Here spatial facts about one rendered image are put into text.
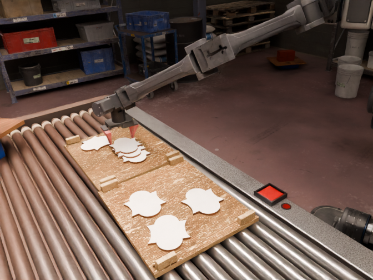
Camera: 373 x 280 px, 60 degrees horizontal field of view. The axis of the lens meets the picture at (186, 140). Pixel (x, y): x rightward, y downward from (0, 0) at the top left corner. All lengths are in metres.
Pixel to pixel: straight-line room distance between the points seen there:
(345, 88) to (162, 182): 3.69
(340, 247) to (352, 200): 1.75
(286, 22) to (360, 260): 0.70
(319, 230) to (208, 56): 0.59
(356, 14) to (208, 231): 0.88
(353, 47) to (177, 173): 4.66
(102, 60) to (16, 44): 1.22
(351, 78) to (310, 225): 3.62
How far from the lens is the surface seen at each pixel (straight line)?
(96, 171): 1.26
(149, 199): 1.06
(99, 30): 5.38
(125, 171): 1.22
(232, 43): 0.96
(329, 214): 2.17
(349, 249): 1.00
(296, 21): 1.13
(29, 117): 1.85
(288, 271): 0.90
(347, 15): 1.32
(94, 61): 5.42
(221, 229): 0.95
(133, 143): 1.35
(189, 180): 1.14
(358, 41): 5.55
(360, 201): 2.75
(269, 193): 1.10
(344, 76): 4.54
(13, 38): 5.11
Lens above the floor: 1.60
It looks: 28 degrees down
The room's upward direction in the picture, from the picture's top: 3 degrees counter-clockwise
